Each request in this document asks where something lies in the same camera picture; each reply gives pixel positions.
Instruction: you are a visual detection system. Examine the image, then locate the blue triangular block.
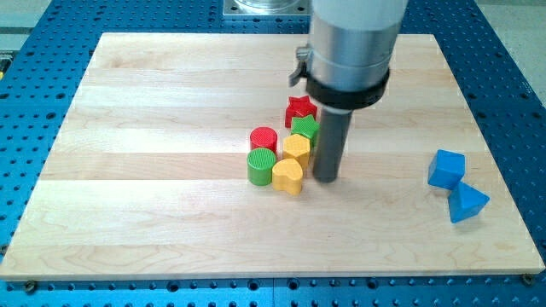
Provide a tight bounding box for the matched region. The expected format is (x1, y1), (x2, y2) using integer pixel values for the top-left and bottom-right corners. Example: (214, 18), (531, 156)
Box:
(448, 182), (491, 223)

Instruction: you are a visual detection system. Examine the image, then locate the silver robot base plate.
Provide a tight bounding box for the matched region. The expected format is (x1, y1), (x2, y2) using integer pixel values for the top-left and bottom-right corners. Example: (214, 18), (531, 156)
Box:
(223, 0), (311, 18)

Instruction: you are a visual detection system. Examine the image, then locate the red star block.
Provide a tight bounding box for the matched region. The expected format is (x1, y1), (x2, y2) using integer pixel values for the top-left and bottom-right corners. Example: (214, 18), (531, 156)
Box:
(285, 96), (317, 128)

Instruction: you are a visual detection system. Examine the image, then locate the red cylinder block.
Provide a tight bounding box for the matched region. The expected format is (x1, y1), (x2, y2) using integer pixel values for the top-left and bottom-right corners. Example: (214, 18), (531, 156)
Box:
(249, 126), (278, 154)

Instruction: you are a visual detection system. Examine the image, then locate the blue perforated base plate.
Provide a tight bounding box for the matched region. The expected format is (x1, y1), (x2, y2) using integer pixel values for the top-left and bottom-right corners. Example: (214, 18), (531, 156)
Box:
(1, 1), (545, 306)

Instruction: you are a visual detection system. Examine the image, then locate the yellow hexagon block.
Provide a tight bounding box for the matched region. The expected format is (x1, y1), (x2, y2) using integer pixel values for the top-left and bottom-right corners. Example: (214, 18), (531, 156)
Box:
(282, 134), (311, 170)

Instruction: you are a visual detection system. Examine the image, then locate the light wooden board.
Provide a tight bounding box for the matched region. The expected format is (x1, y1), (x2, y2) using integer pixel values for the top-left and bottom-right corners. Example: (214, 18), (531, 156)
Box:
(1, 33), (544, 281)

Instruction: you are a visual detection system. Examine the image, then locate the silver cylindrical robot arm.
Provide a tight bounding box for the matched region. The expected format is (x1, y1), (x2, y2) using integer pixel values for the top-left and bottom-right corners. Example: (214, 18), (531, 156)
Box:
(288, 0), (408, 113)

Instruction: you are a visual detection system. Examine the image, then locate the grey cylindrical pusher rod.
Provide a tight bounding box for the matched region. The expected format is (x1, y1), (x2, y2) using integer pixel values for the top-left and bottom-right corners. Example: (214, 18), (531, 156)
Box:
(312, 107), (352, 183)

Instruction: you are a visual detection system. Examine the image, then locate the green cylinder block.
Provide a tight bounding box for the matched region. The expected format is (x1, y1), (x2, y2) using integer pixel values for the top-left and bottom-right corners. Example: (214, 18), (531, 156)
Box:
(247, 148), (276, 186)

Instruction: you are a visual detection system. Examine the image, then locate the green star block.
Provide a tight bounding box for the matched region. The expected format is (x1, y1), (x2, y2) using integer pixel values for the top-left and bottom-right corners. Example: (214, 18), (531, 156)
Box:
(291, 114), (320, 148)

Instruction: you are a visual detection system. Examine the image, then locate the blue cube block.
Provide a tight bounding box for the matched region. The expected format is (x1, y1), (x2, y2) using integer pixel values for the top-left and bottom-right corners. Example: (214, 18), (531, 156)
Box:
(427, 149), (466, 190)

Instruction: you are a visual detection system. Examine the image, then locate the yellow heart block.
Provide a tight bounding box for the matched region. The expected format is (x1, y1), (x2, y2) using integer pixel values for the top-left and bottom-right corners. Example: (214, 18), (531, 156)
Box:
(272, 159), (304, 195)

